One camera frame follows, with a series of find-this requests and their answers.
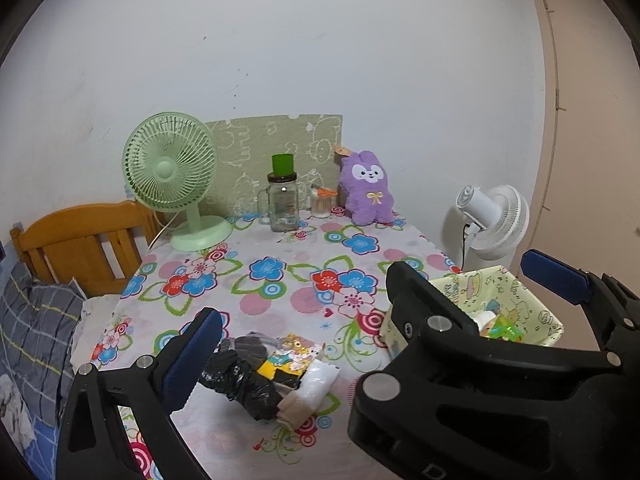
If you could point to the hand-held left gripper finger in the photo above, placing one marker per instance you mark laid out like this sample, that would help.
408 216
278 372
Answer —
192 355

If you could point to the glass jar with green lid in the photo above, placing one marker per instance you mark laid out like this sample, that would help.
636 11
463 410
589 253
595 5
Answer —
282 205

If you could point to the white floor fan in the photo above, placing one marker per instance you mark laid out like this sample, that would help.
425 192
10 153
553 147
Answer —
495 220

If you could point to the wooden bed headboard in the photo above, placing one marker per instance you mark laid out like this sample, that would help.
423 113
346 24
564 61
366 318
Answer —
75 225

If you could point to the grey glove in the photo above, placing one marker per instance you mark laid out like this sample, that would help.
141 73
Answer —
250 347

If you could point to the beige door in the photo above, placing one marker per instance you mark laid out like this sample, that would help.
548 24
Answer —
590 135

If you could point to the green cartoon tissue packet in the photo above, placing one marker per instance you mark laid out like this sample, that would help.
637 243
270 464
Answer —
505 332

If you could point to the green patterned board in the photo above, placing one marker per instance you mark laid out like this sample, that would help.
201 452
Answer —
260 140

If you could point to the blue bed sheet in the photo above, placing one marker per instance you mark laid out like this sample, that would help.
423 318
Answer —
47 440

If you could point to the green desk fan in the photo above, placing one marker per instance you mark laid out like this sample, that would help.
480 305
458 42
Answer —
165 170

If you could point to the white bedding cloth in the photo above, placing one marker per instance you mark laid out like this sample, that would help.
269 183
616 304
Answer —
97 310

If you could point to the white tissue pack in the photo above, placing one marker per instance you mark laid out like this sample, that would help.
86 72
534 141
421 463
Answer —
317 382

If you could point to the small clear swab jar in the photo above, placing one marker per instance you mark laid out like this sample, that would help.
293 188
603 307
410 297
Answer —
322 207

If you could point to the grey plaid pillow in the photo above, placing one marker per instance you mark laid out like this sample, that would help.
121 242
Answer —
35 325

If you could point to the beige folded cloth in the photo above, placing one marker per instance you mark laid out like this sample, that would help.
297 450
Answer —
295 410

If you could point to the black plastic bag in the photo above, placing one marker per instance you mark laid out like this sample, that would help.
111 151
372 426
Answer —
240 380

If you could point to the yellow patterned paper box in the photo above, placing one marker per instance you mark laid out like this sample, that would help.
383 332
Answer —
530 305

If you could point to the purple plush toy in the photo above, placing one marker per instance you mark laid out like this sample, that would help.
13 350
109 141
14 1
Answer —
365 195

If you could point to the cartoon sticker packet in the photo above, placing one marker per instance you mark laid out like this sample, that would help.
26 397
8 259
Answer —
295 352

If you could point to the floral tablecloth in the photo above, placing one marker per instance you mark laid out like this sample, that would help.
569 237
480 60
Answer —
280 300

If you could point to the crumpled white cloth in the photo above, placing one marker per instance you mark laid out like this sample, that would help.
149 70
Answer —
12 410

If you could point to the yellow and black packet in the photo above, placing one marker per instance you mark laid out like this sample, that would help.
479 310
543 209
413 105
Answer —
280 374

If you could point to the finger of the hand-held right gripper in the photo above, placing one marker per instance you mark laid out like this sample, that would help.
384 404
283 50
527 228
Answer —
420 300
555 275

